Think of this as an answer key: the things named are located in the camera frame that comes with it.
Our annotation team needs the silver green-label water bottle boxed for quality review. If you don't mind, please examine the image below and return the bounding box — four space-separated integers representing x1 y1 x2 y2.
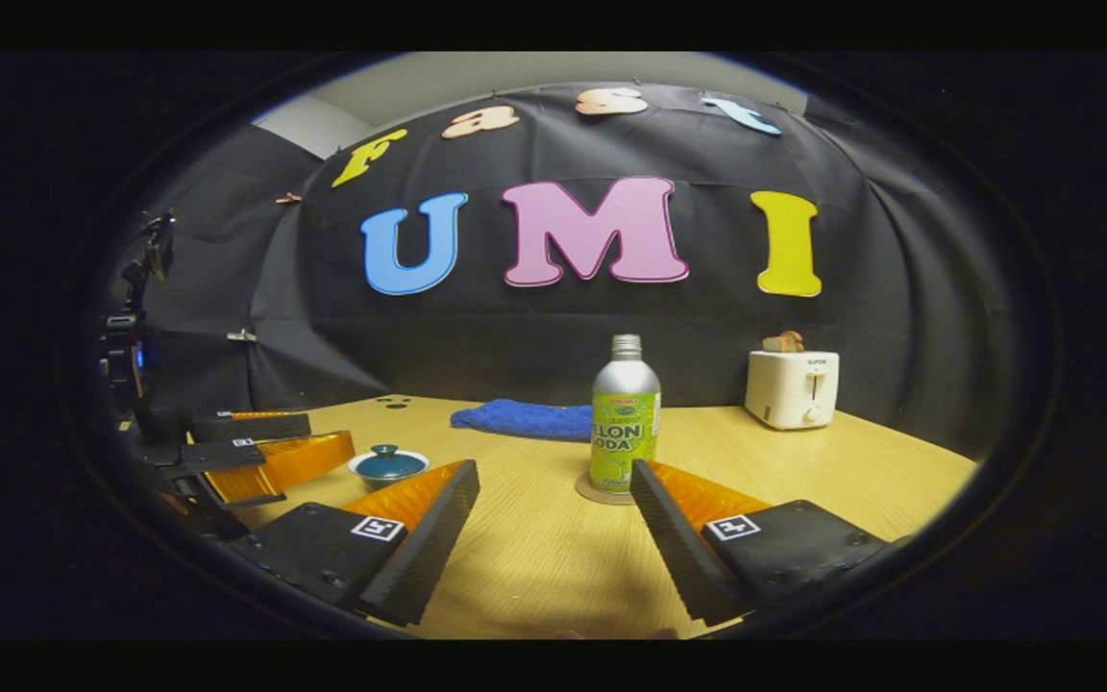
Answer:
590 334 662 495

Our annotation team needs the black backdrop cloth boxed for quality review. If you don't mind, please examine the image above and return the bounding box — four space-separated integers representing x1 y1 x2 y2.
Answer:
121 82 1006 462

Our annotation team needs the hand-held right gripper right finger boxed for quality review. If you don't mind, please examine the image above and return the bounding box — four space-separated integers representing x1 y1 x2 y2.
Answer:
630 458 891 624

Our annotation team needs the round brown coaster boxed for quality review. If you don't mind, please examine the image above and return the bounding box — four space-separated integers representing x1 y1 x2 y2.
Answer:
575 471 639 507

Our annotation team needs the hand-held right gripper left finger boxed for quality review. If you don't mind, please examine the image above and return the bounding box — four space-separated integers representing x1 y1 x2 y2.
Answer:
227 458 480 628

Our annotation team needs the teal white-lined teacup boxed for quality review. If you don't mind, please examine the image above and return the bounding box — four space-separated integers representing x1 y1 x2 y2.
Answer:
348 450 431 492

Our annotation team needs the white toaster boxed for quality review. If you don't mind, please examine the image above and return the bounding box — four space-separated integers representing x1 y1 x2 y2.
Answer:
744 350 841 431

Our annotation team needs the blue towel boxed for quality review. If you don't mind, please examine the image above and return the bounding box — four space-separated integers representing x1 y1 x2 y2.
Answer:
450 399 595 443

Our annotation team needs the teal teacup lid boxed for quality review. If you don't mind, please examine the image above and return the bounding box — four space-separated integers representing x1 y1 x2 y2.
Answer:
358 443 425 480

